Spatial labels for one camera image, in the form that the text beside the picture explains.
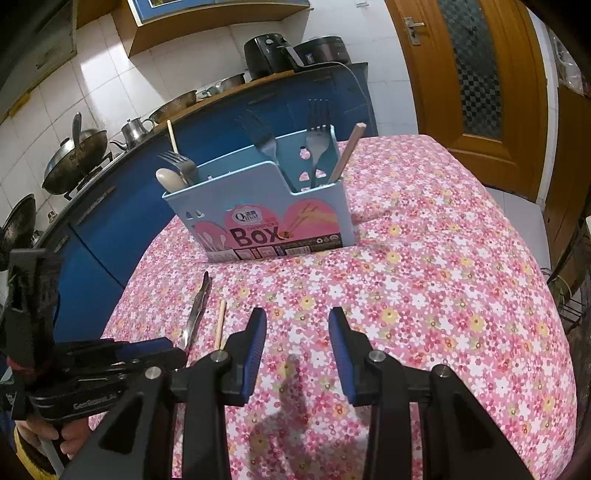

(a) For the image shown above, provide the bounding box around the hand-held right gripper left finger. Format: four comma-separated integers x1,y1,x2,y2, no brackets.
60,307,269,480

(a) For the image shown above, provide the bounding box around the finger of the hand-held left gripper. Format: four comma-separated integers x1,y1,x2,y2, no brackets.
76,348,188,386
69,337,174,364

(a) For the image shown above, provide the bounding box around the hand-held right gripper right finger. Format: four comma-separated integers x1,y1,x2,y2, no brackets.
328,306,532,480

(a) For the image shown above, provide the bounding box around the steel table knife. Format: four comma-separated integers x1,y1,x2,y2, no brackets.
178,271,212,354

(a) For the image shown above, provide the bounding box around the beige plastic spoon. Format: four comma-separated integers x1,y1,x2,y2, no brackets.
156,167,183,193

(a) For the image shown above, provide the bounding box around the blue plastic utensil box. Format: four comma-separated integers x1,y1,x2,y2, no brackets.
161,124,357,264

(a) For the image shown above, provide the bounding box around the steel fork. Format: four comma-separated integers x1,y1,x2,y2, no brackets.
302,98,334,189
235,111,296,192
158,150,200,188

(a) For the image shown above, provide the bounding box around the person's left forearm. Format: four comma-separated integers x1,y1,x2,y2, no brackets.
11,425,58,480

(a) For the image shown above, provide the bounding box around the person's left hand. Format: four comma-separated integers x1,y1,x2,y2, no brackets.
18,418,90,462

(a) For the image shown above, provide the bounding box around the dark wok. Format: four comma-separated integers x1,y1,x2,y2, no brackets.
41,113,110,195
0,194,38,252

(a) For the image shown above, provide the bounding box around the blue kitchen cabinet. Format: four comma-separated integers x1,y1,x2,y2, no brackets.
34,62,377,342

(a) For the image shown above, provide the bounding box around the pink floral tablecloth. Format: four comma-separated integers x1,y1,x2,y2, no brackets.
88,134,580,480

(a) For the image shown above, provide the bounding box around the steel kettle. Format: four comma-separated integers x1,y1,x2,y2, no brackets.
109,117,155,151

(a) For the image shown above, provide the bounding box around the steel colander bowl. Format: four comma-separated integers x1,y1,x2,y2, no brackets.
148,90,199,125

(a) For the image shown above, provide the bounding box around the wooden door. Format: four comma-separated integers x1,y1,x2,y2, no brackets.
385,0,559,204

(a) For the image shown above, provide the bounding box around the black air fryer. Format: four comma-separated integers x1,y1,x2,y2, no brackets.
243,36,296,81

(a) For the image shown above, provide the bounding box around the black rice cooker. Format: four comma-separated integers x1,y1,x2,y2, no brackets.
293,36,354,70

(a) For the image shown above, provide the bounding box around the black wire rack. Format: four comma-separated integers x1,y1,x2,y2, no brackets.
547,272,591,337

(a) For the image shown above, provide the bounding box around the white power cable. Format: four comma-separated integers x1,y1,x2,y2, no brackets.
339,62,375,137

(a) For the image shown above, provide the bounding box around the wooden wall cabinet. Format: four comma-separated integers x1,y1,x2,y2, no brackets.
113,0,310,58

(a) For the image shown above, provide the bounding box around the metal door handle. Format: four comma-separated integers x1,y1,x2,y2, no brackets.
403,17,426,46

